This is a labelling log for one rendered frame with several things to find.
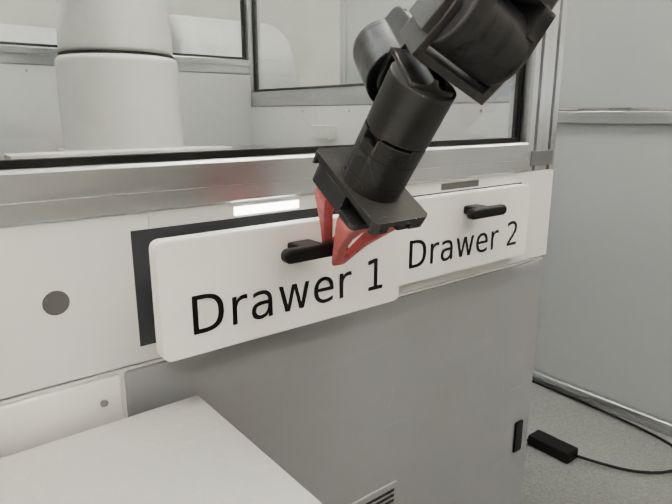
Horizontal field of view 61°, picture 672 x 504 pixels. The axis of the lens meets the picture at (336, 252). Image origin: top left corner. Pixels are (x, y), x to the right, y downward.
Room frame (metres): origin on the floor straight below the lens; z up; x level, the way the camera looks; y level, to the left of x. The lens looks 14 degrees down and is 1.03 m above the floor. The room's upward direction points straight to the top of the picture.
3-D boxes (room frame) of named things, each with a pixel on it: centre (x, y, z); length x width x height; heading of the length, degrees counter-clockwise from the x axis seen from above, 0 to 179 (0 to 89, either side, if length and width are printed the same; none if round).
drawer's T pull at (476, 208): (0.77, -0.20, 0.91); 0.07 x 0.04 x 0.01; 128
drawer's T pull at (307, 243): (0.54, 0.03, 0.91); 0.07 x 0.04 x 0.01; 128
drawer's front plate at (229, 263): (0.56, 0.04, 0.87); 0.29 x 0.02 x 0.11; 128
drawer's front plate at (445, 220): (0.79, -0.18, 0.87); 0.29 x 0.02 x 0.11; 128
